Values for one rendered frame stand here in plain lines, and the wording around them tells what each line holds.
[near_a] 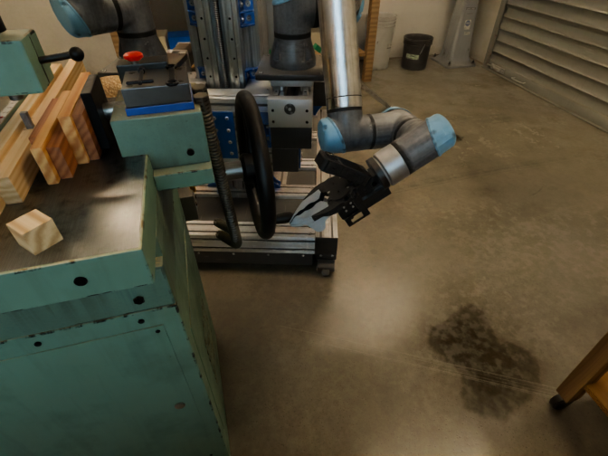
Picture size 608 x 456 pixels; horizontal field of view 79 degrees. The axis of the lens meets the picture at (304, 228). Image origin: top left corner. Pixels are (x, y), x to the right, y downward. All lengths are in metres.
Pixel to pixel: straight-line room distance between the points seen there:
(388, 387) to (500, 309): 0.59
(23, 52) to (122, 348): 0.46
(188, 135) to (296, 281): 1.07
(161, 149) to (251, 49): 0.91
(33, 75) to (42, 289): 0.30
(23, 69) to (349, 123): 0.54
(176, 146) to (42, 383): 0.46
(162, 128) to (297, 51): 0.72
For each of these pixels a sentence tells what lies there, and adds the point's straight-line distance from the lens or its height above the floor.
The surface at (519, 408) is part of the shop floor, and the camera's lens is 1.47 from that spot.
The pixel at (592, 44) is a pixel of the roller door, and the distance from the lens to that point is 3.66.
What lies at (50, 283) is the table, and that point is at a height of 0.87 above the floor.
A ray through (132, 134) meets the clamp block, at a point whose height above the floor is 0.94.
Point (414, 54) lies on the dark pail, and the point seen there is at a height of 0.15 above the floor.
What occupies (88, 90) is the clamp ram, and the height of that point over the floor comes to 1.00.
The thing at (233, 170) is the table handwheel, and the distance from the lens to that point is 0.73.
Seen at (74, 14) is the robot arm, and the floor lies 0.99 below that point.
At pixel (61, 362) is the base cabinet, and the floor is 0.63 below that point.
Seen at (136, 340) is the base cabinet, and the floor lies 0.65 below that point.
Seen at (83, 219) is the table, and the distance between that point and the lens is 0.54.
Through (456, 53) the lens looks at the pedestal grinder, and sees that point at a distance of 4.44.
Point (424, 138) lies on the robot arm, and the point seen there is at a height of 0.87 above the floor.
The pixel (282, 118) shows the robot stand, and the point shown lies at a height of 0.72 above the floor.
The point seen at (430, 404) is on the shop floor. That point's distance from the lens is 1.37.
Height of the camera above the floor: 1.19
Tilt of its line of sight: 40 degrees down
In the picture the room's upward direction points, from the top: straight up
